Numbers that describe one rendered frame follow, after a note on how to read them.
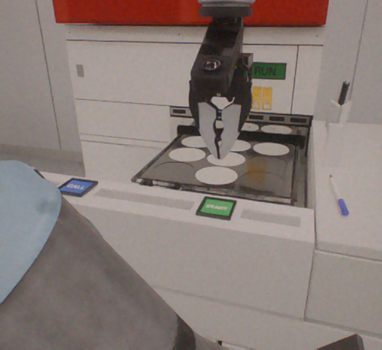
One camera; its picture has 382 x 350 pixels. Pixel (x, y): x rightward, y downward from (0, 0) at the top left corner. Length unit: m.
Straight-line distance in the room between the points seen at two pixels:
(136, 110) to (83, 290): 1.07
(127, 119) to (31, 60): 2.22
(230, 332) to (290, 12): 0.76
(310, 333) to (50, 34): 2.95
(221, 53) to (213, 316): 0.42
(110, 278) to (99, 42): 1.09
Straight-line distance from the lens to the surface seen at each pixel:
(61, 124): 3.36
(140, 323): 0.18
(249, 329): 0.64
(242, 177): 0.82
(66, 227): 0.18
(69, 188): 0.66
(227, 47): 0.44
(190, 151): 0.96
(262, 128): 1.09
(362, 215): 0.60
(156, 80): 1.16
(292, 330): 0.62
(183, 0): 1.06
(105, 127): 1.29
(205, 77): 0.40
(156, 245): 0.58
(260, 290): 0.58
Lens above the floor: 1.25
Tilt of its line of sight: 23 degrees down
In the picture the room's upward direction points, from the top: straight up
